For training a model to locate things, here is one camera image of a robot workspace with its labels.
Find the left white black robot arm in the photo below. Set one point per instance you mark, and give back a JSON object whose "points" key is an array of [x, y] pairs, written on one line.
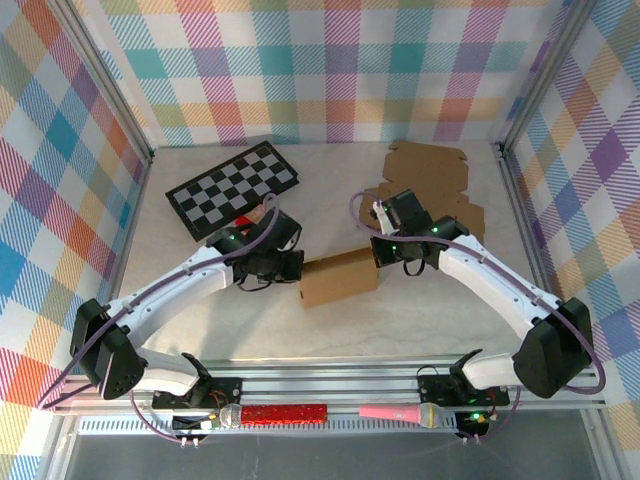
{"points": [[165, 290]]}

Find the brown cardboard mailer box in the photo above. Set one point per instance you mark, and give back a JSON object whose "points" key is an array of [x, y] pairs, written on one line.
{"points": [[430, 170], [340, 282]]}

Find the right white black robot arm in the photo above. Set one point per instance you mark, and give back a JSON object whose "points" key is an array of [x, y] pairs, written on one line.
{"points": [[495, 280]]}

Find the black electronics board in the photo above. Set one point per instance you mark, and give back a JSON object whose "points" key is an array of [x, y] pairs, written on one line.
{"points": [[472, 420], [187, 424]]}

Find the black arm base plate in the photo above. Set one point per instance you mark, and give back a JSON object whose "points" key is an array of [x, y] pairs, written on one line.
{"points": [[435, 390], [225, 392]]}

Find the aluminium rail base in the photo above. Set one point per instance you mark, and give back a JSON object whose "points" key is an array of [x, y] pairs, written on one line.
{"points": [[325, 385]]}

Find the black grey chessboard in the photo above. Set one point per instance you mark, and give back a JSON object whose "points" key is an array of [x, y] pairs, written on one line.
{"points": [[230, 185]]}

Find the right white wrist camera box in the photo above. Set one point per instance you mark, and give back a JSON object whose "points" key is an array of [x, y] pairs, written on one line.
{"points": [[384, 220]]}

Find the red toy block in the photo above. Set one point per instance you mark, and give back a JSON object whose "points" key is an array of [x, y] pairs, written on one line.
{"points": [[244, 220]]}

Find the red glitter toy microphone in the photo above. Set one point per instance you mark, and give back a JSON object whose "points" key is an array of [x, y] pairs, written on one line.
{"points": [[285, 415]]}

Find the aluminium side rail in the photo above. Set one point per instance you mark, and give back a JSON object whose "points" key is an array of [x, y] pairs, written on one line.
{"points": [[131, 225], [525, 225]]}

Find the aluminium frame post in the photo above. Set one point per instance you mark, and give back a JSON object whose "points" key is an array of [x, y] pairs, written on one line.
{"points": [[542, 75], [111, 85]]}

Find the pink toy microphone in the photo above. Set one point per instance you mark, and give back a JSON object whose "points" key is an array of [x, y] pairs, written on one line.
{"points": [[395, 414]]}

